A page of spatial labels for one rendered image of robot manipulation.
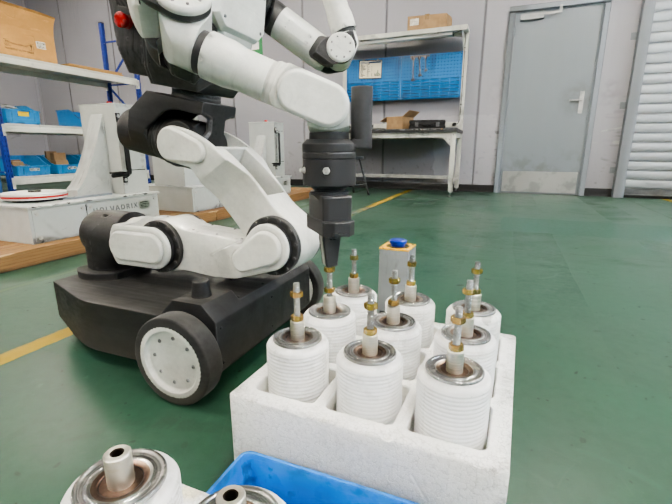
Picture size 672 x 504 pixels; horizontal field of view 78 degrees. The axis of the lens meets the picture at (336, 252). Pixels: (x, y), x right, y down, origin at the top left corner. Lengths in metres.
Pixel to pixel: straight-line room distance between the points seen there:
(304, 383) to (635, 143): 5.35
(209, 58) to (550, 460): 0.88
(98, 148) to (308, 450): 2.50
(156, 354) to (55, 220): 1.64
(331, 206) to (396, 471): 0.38
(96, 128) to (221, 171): 1.97
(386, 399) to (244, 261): 0.52
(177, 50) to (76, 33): 8.67
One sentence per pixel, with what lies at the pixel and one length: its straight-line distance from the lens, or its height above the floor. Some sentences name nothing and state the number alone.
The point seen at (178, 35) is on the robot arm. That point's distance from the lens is 0.72.
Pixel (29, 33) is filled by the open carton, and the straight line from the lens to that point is 5.89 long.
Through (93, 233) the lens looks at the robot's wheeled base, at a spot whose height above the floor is 0.30.
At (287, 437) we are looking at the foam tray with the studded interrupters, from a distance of 0.65.
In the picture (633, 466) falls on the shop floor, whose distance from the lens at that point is 0.96.
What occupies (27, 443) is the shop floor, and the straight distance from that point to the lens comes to 1.03.
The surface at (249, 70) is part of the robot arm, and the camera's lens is 0.69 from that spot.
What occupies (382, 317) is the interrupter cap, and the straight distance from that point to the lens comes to 0.72.
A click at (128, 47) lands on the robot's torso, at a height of 0.76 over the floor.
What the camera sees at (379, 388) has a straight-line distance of 0.59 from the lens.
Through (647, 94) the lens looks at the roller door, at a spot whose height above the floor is 1.10.
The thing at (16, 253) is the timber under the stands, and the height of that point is 0.07.
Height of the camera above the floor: 0.53
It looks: 14 degrees down
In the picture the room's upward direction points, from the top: straight up
